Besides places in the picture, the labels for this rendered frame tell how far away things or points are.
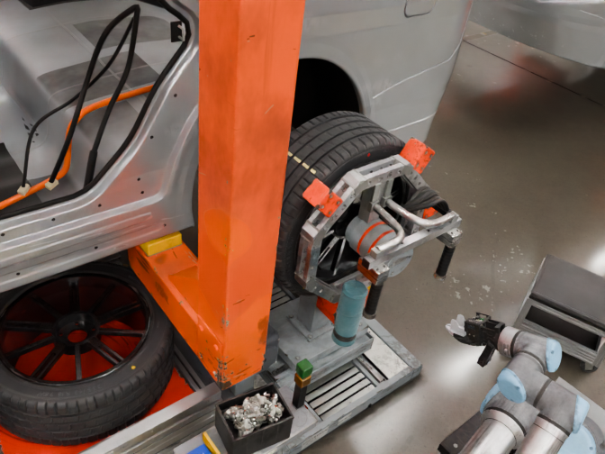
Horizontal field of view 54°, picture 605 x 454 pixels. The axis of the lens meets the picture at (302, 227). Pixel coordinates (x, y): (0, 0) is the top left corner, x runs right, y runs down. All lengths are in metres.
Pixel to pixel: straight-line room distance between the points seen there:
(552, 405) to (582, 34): 2.89
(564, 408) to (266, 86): 1.13
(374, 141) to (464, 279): 1.56
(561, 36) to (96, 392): 3.42
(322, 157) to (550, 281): 1.49
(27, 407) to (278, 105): 1.22
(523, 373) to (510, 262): 1.84
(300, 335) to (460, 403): 0.77
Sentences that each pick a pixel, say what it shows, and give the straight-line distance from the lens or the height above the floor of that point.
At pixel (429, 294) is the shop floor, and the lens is 3.17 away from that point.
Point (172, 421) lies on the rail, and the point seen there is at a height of 0.37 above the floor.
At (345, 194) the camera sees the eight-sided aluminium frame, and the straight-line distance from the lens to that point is 1.82.
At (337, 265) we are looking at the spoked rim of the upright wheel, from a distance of 2.21.
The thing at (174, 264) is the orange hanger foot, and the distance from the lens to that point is 2.11.
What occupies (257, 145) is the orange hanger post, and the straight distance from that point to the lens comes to 1.36.
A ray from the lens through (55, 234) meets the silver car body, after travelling 1.93.
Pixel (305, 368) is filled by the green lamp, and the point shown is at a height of 0.66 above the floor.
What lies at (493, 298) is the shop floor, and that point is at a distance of 3.29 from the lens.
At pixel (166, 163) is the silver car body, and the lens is 1.98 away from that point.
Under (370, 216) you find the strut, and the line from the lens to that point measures 1.98.
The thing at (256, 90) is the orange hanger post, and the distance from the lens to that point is 1.29.
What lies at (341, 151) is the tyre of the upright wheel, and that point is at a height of 1.16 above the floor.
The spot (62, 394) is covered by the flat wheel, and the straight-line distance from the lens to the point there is 2.02.
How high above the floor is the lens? 2.12
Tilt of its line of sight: 39 degrees down
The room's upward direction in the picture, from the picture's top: 8 degrees clockwise
